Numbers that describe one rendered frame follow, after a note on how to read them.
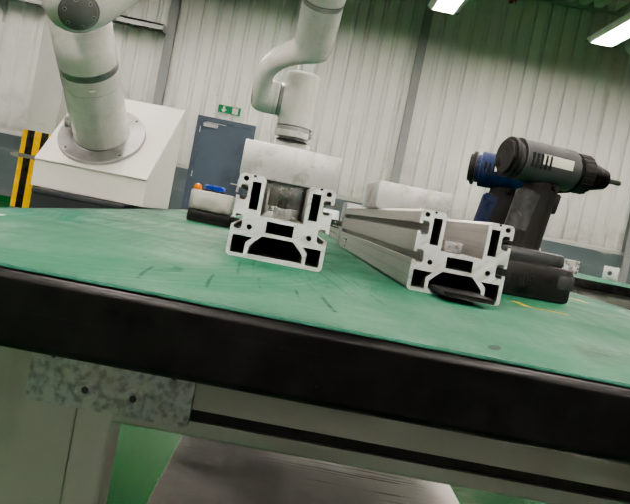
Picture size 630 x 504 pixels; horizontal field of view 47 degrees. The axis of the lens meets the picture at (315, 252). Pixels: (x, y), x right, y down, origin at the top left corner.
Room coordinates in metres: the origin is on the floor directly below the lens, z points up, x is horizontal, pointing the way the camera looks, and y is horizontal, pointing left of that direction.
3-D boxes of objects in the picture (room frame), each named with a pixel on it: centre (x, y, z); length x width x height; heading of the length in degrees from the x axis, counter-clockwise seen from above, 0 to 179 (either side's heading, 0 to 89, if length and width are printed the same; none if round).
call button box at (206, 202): (1.41, 0.21, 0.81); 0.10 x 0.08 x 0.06; 94
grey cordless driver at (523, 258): (1.05, -0.33, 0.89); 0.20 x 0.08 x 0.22; 107
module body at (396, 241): (1.15, -0.12, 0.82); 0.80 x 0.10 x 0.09; 4
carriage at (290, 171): (0.89, 0.05, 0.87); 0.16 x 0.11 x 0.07; 4
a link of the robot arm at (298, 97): (1.73, 0.11, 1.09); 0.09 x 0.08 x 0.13; 97
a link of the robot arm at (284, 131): (1.73, 0.10, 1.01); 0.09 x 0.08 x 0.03; 94
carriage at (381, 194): (1.15, -0.12, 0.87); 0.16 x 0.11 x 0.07; 4
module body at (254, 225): (1.14, 0.07, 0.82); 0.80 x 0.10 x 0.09; 4
